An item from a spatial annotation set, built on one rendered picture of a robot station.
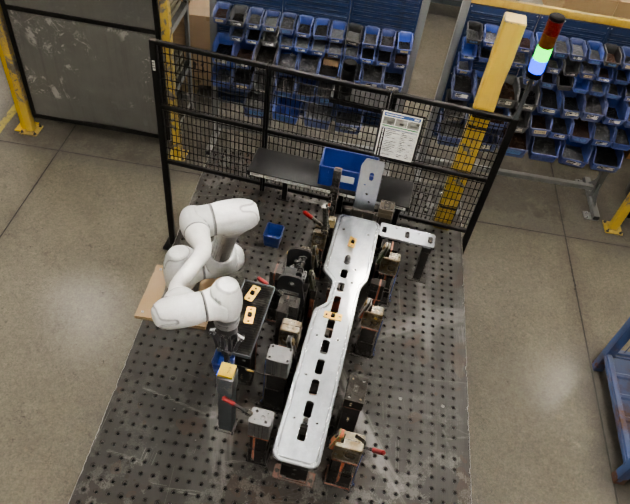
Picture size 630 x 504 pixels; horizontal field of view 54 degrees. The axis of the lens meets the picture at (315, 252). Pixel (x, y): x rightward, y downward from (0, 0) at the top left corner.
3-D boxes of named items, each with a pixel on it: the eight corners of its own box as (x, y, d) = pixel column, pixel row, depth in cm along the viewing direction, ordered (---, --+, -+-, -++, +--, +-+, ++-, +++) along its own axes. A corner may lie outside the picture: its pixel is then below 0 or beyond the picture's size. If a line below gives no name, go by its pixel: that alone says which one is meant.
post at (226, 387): (232, 435, 267) (233, 383, 234) (216, 430, 267) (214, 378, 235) (238, 419, 272) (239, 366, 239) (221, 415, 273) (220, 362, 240)
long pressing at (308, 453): (325, 473, 230) (325, 471, 229) (267, 457, 232) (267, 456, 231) (380, 223, 323) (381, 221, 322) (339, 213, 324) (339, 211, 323)
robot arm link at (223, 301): (237, 296, 213) (200, 304, 209) (238, 267, 202) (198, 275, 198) (246, 321, 207) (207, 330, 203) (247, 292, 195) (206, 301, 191)
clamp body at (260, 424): (267, 470, 258) (271, 431, 231) (241, 463, 259) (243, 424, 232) (273, 449, 265) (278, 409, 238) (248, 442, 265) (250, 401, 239)
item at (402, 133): (412, 164, 333) (425, 117, 310) (371, 155, 335) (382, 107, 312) (412, 162, 334) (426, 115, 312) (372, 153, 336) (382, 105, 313)
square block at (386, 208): (381, 257, 346) (393, 212, 319) (367, 254, 346) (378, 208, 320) (383, 247, 351) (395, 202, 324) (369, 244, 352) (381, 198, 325)
